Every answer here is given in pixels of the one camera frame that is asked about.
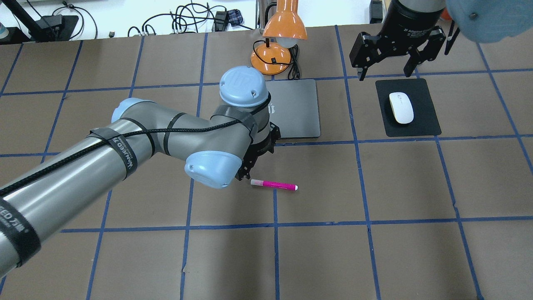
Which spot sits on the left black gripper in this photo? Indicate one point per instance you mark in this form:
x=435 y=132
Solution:
x=259 y=151

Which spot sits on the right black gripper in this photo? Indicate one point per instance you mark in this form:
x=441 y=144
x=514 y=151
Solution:
x=410 y=23

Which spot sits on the pink highlighter pen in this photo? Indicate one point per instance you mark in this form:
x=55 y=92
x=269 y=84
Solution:
x=276 y=185

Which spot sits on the white computer mouse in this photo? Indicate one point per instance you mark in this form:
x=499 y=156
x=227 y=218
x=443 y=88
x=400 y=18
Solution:
x=401 y=107

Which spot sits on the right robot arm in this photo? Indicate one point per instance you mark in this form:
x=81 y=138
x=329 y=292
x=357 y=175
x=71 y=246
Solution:
x=484 y=21

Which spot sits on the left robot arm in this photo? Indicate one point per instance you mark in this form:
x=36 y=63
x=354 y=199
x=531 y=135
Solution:
x=215 y=151

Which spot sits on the black mousepad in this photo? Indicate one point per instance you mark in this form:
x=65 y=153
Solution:
x=425 y=118

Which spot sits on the grey closed laptop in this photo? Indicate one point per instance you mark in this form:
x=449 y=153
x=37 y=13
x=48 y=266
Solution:
x=294 y=108

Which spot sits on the orange desk lamp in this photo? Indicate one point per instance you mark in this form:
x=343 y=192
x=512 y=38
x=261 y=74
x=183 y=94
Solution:
x=282 y=29

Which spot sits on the black power adapter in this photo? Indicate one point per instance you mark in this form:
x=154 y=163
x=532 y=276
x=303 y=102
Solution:
x=221 y=21

